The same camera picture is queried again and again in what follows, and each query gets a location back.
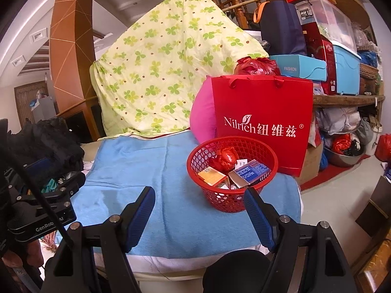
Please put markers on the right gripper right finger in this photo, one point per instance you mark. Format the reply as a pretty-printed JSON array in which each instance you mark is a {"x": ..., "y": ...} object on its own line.
[{"x": 263, "y": 217}]

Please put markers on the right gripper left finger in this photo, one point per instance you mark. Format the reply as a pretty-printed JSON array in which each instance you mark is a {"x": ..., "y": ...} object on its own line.
[{"x": 135, "y": 217}]

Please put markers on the purple white medicine box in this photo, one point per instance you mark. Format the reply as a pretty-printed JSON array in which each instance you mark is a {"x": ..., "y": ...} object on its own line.
[{"x": 250, "y": 173}]

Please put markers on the small knotted red plastic bag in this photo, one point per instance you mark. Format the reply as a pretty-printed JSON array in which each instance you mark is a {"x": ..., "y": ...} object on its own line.
[{"x": 225, "y": 160}]

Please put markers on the blue towel bed cover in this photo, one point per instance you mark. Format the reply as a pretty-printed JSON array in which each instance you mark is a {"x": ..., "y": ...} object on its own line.
[{"x": 183, "y": 224}]

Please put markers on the red plastic mesh basket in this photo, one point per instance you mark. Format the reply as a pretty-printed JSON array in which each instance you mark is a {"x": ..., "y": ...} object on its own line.
[{"x": 228, "y": 198}]

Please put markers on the orange medicine box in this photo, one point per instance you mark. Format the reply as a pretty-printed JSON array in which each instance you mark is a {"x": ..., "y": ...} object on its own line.
[{"x": 212, "y": 177}]

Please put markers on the black clothing pile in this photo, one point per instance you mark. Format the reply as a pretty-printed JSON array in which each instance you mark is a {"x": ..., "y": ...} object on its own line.
[{"x": 47, "y": 148}]

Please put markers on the metal bowl on floor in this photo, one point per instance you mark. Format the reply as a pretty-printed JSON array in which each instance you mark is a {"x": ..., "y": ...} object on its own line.
[{"x": 340, "y": 160}]

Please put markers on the red Nilrich paper bag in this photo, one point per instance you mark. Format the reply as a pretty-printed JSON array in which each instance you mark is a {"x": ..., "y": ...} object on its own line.
[{"x": 276, "y": 110}]

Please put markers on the pink pillow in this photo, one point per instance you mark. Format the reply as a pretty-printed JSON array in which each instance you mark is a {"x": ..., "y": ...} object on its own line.
[{"x": 202, "y": 117}]

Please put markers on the green clover patterned quilt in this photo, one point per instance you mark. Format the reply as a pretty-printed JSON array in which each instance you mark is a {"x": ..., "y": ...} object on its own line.
[{"x": 146, "y": 82}]

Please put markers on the red bag on floor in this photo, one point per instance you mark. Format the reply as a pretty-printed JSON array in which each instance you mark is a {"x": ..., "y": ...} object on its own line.
[{"x": 383, "y": 149}]

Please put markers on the red bag behind paper bag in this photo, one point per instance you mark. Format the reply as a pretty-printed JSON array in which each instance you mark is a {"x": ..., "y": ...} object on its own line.
[{"x": 256, "y": 66}]

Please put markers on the light blue fashion box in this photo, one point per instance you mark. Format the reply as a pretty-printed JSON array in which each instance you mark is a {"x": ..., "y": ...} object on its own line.
[{"x": 299, "y": 66}]

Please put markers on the blue plastic storage bin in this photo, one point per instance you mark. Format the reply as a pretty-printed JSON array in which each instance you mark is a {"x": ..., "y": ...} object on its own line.
[{"x": 347, "y": 65}]

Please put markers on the dark navy backpack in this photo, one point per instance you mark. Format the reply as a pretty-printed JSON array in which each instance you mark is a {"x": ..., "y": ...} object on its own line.
[{"x": 281, "y": 28}]

